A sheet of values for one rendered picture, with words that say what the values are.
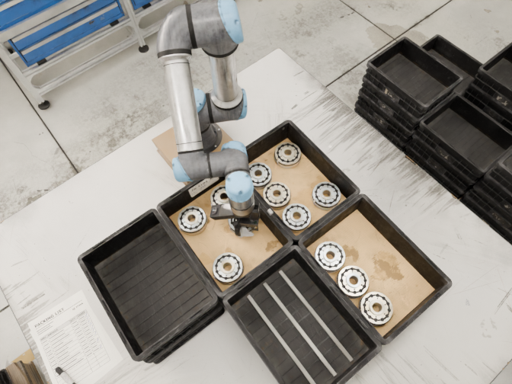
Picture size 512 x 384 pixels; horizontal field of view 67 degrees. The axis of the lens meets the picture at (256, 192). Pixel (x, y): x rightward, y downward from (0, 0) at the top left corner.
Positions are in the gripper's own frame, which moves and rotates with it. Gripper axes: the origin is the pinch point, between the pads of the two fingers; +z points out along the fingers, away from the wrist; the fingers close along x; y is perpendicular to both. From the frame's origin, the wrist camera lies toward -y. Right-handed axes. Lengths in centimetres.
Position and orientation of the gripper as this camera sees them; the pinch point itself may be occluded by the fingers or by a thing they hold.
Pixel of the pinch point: (240, 228)
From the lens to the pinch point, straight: 138.0
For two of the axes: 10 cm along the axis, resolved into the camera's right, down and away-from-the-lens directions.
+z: 0.4, 4.4, 9.0
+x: 1.3, -8.9, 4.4
